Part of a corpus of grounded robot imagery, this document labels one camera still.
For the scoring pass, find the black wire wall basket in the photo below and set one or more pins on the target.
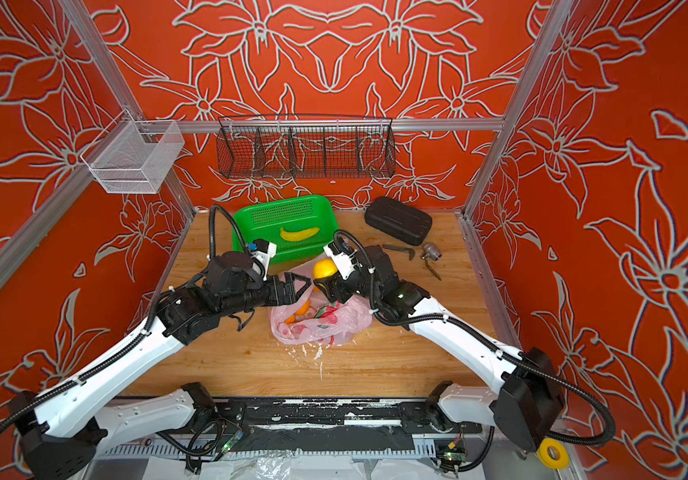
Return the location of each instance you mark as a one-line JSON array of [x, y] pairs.
[[314, 147]]

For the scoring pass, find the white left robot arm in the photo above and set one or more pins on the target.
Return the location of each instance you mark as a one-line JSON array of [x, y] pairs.
[[62, 428]]

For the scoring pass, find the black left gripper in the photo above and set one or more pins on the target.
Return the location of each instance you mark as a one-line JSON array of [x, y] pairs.
[[291, 295]]

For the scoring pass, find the orange fruit in bag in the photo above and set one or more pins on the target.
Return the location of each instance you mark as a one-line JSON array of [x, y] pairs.
[[303, 311]]

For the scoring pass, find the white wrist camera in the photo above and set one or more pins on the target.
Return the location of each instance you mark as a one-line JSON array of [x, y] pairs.
[[262, 252], [342, 256]]

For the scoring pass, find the white wire mesh basket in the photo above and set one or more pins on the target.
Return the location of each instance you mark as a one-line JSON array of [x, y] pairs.
[[128, 161]]

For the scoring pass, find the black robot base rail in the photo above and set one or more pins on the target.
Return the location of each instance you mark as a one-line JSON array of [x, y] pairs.
[[365, 428]]

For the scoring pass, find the silver metal fitting tool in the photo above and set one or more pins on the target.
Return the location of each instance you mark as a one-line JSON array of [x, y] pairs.
[[431, 254]]

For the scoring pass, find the yellow toy banana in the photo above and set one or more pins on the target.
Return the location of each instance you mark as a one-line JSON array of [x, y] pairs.
[[298, 236]]

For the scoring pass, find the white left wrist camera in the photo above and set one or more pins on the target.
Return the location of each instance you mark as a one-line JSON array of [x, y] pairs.
[[262, 252]]

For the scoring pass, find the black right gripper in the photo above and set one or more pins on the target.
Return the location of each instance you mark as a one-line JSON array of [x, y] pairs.
[[331, 285]]

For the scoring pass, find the dark metal bracket tool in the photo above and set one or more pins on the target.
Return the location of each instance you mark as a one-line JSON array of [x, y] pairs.
[[397, 248]]

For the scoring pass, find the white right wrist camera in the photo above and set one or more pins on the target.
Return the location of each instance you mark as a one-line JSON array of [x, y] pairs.
[[342, 256]]

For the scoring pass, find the green plastic perforated basket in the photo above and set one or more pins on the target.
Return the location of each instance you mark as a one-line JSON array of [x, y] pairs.
[[264, 221]]

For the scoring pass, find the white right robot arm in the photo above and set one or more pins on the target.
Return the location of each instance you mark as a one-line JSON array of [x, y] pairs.
[[527, 396]]

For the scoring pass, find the pink translucent plastic bag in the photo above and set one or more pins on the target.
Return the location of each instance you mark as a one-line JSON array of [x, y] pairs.
[[327, 323]]

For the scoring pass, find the yellow lemon fruit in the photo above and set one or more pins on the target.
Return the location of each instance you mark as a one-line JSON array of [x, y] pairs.
[[324, 268]]

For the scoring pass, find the yellow tape roll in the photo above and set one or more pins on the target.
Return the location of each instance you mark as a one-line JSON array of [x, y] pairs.
[[553, 454]]

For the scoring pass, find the black plastic tool case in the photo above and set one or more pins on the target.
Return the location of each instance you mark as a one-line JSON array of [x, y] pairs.
[[399, 220]]

